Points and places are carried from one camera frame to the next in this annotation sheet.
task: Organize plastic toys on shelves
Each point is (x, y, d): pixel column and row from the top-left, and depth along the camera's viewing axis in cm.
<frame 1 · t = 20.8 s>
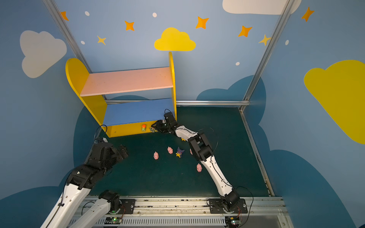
left hand: (123, 150, 74), fingers open
right hand: (153, 125, 104), fingers open
yellow toy shelf unit: (124, 119, 92), point 19 cm above the table
pink toy pig far left: (156, 156, 94), point 2 cm above the table
pink toy pig centre left: (170, 150, 97), point 2 cm above the table
pink toy pig front right: (199, 167, 88), point 3 cm above the table
purple yellow star toy figure: (178, 154, 92), point 4 cm above the table

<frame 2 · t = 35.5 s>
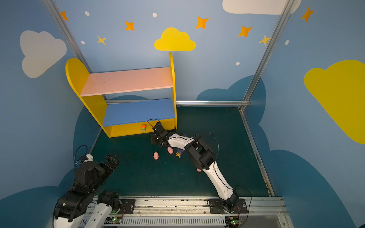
left hand: (117, 158, 71), fingers open
right hand: (153, 137, 100), fingers open
the named things where they were.

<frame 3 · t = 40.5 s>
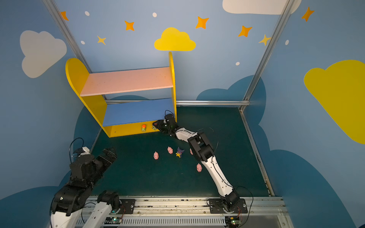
left hand: (113, 152, 69), fingers open
right hand: (154, 123, 104), fingers open
the named things where they were.

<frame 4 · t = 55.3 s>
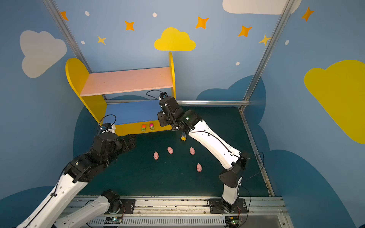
left hand: (131, 137, 69), fingers open
right hand: (165, 110, 72), fingers open
blue yellow toy figure: (183, 136, 100), point 5 cm above the table
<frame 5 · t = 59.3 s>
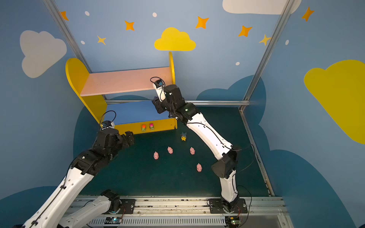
left hand: (128, 135, 72), fingers open
right hand: (160, 99, 74), fingers open
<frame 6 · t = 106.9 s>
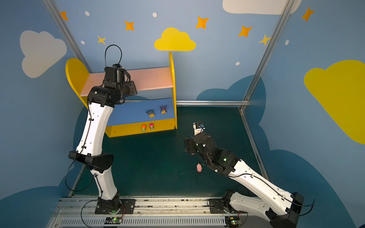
left hand: (133, 85, 73), fingers open
right hand: (193, 136, 71), fingers open
blue yellow toy figure: (150, 113, 95), point 20 cm above the table
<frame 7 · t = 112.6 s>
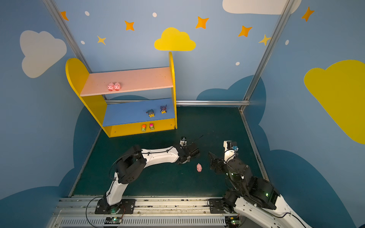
left hand: (185, 154, 91), fingers closed
right hand: (217, 151, 67), fingers open
